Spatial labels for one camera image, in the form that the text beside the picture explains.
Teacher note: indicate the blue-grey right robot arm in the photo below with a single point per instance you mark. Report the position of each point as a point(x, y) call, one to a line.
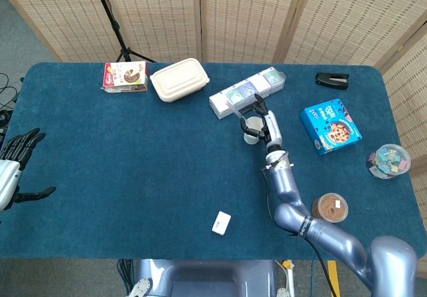
point(287, 190)

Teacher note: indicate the black tripod stand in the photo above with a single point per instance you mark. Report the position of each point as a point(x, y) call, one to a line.
point(115, 26)

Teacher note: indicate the brown lidded jar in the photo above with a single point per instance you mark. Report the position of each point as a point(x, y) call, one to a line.
point(332, 207)

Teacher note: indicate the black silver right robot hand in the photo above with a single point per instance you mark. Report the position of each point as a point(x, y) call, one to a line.
point(273, 130)

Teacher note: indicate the blue-grey robot torso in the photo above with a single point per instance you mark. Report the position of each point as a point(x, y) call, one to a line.
point(207, 277)

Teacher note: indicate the small white box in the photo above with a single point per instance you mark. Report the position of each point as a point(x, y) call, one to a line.
point(221, 223)

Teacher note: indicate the bamboo folding screen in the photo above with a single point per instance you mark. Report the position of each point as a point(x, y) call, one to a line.
point(247, 16)

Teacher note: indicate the white paper cup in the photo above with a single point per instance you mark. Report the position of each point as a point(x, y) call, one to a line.
point(256, 122)

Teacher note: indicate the black stapler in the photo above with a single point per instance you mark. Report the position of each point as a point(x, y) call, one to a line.
point(333, 79)

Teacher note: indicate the blue table cloth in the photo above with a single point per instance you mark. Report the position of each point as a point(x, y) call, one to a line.
point(133, 160)

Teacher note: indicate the long tissue packet bundle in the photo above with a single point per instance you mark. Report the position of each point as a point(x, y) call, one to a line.
point(240, 91)

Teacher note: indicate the blue cookie box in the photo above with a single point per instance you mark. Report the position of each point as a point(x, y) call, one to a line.
point(331, 127)

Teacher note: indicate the clear plastic straw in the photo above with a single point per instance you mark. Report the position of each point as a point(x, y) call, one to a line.
point(235, 107)

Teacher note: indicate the red snack box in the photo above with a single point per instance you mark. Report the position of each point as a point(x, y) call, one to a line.
point(126, 76)

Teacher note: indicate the white power strip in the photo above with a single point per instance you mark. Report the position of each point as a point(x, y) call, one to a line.
point(288, 270)

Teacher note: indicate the beige lidded food container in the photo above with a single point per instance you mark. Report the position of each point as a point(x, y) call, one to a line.
point(178, 79)

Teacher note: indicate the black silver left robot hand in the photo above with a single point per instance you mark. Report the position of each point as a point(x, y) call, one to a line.
point(13, 163)

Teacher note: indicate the clear jar of binder clips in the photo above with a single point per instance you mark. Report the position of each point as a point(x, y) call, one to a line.
point(388, 161)

